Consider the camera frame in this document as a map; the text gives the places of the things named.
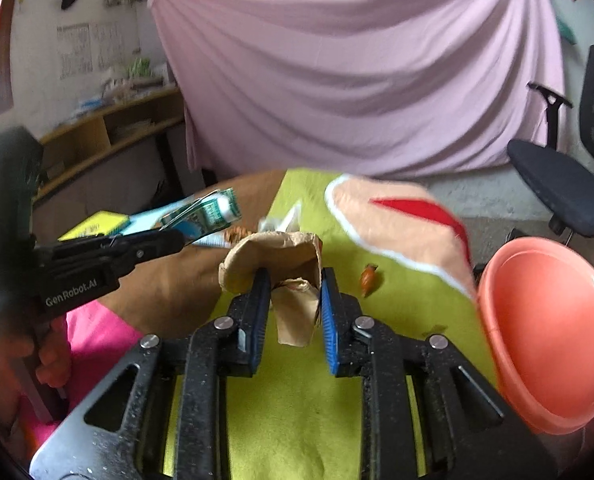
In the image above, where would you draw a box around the small orange peel scrap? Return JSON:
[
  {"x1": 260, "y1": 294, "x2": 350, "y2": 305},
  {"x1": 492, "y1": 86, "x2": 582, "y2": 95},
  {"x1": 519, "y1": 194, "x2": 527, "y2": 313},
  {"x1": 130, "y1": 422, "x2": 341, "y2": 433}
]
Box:
[{"x1": 360, "y1": 263, "x2": 378, "y2": 298}]

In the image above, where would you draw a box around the brown paper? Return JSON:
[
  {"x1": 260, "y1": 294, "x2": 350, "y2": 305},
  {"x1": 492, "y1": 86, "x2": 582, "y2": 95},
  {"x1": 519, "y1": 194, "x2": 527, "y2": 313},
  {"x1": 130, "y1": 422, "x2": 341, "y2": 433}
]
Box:
[{"x1": 218, "y1": 231, "x2": 323, "y2": 348}]

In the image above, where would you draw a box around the green white wrapper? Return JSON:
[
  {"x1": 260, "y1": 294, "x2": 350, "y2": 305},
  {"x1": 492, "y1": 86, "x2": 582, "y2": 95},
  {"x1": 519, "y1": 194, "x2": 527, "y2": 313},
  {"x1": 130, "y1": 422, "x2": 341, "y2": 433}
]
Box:
[{"x1": 159, "y1": 188, "x2": 242, "y2": 242}]

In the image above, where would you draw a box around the person's left hand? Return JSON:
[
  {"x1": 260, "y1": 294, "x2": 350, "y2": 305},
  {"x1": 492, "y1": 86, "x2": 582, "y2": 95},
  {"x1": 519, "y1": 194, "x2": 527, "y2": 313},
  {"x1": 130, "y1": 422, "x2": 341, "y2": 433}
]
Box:
[{"x1": 0, "y1": 316, "x2": 72, "y2": 393}]

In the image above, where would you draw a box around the colourful patchwork table cloth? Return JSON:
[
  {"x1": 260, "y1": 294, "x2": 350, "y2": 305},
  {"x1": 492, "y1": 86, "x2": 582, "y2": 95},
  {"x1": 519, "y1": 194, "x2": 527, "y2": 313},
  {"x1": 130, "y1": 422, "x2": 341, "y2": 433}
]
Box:
[{"x1": 16, "y1": 168, "x2": 501, "y2": 480}]

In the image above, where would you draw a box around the brown snack scrap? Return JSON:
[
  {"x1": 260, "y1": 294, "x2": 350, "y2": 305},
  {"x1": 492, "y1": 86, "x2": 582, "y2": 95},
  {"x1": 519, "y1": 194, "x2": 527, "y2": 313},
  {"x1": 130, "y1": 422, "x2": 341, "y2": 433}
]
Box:
[{"x1": 223, "y1": 226, "x2": 251, "y2": 245}]

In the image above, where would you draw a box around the yellow book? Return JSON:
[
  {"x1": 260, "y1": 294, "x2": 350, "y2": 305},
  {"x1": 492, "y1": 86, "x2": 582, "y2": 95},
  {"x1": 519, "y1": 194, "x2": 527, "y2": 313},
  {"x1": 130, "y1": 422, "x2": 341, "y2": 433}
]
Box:
[{"x1": 58, "y1": 210, "x2": 130, "y2": 242}]

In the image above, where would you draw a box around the wooden shelf desk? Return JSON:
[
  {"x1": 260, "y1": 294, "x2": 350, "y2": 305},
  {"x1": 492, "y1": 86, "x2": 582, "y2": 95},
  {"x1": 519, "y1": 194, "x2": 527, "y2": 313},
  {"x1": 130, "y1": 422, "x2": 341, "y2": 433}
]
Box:
[{"x1": 31, "y1": 84, "x2": 185, "y2": 206}]

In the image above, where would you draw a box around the salmon plastic basin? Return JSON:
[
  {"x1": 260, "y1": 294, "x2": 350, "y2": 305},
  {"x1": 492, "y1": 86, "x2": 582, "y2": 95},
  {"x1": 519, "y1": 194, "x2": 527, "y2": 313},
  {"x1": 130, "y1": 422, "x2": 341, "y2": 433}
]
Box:
[{"x1": 478, "y1": 236, "x2": 594, "y2": 434}]

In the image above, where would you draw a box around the pink hanging sheet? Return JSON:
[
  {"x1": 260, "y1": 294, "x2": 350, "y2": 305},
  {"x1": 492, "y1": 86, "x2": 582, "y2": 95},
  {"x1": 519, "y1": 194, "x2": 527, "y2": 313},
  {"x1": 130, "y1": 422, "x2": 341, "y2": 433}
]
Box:
[{"x1": 148, "y1": 0, "x2": 565, "y2": 179}]

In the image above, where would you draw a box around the black office chair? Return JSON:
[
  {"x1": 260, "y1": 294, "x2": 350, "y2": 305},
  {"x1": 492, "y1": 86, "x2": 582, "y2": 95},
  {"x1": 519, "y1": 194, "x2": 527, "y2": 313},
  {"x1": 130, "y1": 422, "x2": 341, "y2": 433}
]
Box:
[{"x1": 506, "y1": 44, "x2": 594, "y2": 238}]

